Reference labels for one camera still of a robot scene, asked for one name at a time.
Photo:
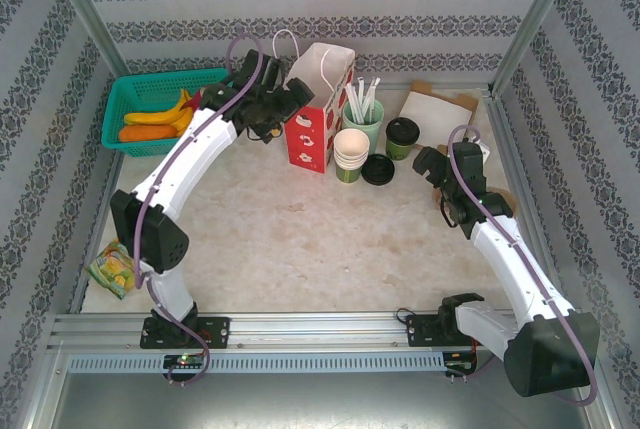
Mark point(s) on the yellow banana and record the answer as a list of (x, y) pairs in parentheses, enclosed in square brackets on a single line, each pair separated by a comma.
[(150, 118), (184, 121)]

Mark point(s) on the right aluminium frame post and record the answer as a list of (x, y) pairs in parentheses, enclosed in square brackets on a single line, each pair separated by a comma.
[(535, 14)]

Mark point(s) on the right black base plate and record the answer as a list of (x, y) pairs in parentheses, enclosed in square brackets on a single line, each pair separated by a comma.
[(417, 331)]

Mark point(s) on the brown cardboard napkin tray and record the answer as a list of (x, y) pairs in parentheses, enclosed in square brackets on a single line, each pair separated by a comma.
[(422, 86)]

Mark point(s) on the teal plastic basket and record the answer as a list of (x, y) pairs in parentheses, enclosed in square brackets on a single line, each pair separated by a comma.
[(150, 89)]

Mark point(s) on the red white paper bag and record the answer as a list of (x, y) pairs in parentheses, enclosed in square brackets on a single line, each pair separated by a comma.
[(307, 149)]

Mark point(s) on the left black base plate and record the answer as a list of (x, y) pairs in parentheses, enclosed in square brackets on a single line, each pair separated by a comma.
[(215, 331)]

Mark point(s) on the black plastic cup lid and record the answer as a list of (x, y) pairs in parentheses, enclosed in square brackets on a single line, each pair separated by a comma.
[(402, 130), (378, 170)]

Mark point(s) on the grey sheet metal shelf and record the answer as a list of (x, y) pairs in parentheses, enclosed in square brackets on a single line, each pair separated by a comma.
[(320, 404)]

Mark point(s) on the yellow green snack packet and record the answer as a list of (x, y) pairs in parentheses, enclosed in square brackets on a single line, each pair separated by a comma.
[(112, 269)]

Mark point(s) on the small circuit board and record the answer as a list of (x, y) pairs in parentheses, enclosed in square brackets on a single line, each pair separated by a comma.
[(460, 366), (185, 361)]

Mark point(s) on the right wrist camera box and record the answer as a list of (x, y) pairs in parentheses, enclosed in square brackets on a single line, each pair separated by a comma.
[(483, 150)]

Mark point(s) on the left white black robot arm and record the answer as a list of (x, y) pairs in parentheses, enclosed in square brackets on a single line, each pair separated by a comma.
[(200, 154)]

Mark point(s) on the light green straw holder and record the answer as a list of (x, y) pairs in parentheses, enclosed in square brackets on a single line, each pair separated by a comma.
[(377, 124)]

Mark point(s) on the right small circuit board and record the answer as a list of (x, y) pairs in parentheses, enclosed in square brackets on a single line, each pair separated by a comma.
[(460, 366)]

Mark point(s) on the pink dragon fruit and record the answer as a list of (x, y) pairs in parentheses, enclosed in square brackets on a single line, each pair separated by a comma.
[(192, 101)]

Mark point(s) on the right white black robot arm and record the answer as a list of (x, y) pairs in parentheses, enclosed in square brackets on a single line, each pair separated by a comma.
[(500, 269)]

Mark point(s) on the aluminium mounting rail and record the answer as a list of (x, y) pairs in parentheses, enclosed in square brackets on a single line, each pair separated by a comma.
[(310, 329)]

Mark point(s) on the left small circuit board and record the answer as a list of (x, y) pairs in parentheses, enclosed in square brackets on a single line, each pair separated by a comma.
[(185, 361)]

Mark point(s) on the white napkin stack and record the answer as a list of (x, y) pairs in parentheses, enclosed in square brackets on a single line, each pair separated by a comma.
[(435, 114)]

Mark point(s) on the aluminium side rail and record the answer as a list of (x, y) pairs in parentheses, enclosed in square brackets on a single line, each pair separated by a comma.
[(107, 174), (500, 114)]

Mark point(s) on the right aluminium side rail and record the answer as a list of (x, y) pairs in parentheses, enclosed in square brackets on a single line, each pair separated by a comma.
[(500, 114)]

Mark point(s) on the white wrapped straw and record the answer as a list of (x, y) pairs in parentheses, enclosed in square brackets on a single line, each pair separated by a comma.
[(376, 94), (361, 99), (370, 94), (352, 101), (366, 106)]

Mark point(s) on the left aluminium side rail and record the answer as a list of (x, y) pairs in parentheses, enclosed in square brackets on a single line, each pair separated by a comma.
[(107, 174)]

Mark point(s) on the orange carrot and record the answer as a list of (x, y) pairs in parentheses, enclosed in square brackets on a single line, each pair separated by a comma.
[(145, 133)]

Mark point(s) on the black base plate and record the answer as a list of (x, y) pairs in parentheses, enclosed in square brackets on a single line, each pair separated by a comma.
[(215, 331), (417, 331)]

